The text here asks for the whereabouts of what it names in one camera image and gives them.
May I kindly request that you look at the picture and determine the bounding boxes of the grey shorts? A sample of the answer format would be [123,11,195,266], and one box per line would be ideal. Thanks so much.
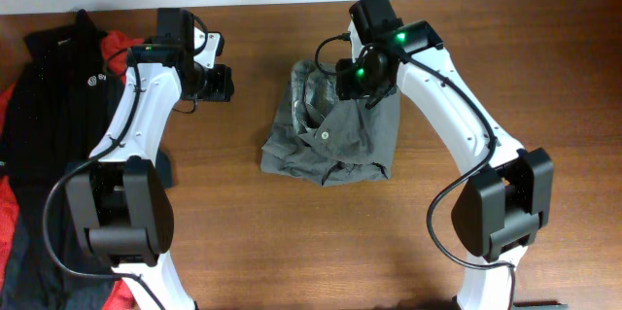
[260,60,400,187]

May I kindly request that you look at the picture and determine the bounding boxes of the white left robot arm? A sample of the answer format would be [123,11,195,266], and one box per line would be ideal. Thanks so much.
[54,35,232,309]

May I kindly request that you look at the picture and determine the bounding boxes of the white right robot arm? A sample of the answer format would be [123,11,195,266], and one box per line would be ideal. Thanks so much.
[337,19,554,309]

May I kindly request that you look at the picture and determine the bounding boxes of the black polo shirt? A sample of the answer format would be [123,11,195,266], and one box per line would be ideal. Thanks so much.
[1,10,124,309]

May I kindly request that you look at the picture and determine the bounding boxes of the red garment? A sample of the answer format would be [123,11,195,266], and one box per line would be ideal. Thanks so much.
[1,30,144,310]

